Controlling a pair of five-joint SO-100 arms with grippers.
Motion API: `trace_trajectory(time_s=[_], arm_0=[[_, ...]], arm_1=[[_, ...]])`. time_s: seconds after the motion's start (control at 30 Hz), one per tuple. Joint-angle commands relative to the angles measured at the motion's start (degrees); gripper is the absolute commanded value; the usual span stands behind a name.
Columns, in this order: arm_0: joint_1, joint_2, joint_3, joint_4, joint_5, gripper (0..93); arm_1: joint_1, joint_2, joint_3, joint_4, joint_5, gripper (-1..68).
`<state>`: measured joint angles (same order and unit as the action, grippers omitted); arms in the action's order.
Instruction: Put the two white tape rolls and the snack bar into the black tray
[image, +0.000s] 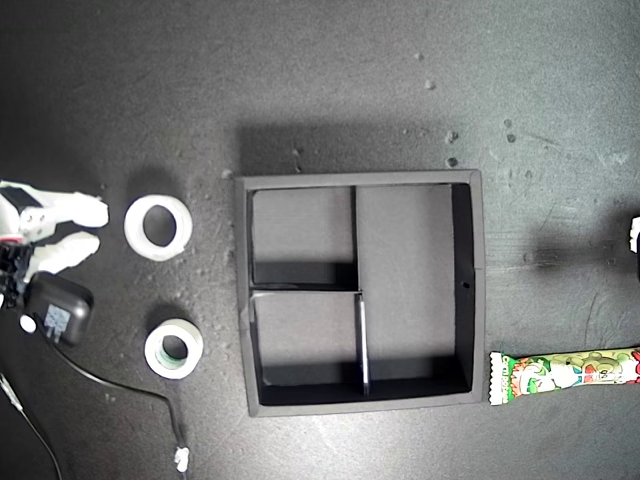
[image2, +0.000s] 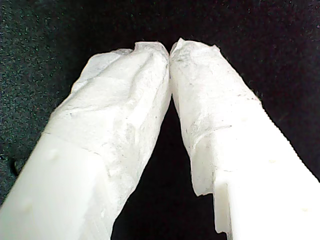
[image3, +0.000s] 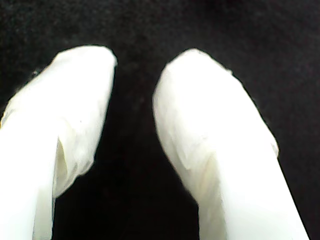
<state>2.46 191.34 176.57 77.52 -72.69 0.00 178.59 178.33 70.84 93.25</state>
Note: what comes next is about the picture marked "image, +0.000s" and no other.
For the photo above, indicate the large white tape roll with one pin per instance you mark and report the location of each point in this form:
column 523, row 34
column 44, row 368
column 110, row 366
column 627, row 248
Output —
column 134, row 227

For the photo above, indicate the white tape roll green core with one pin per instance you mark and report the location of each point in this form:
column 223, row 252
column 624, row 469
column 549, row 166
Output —
column 155, row 357

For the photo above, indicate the snack bar printed green wrapper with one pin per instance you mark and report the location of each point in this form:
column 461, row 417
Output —
column 550, row 375

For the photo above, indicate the black compartment tray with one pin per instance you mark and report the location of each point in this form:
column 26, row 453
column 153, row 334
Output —
column 407, row 240

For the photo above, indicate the small black camera box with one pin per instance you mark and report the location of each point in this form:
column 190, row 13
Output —
column 65, row 305

